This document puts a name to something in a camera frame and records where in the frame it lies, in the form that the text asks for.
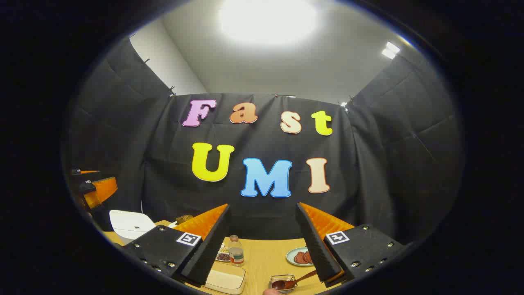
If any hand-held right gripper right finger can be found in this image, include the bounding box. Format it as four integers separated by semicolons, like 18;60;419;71
295;202;407;287

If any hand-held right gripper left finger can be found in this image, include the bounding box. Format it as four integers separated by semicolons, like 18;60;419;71
122;204;231;286

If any brown wooden spoon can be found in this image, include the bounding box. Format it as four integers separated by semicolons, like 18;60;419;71
271;270;318;290

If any metal wire chopstick holder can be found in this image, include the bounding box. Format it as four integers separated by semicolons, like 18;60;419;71
269;274;298;294

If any white rice cooker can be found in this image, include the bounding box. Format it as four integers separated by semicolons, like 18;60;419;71
109;209;156;243

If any clear plastic water bottle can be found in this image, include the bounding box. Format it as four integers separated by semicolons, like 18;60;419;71
228;235;245;267

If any pale green plate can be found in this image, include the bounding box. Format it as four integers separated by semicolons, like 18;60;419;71
286;247;316;267

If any black backdrop cloth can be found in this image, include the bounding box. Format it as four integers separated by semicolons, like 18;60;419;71
61;37;465;246

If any ceiling light panel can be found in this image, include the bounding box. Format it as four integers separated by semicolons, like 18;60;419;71
218;0;318;45
382;41;401;60

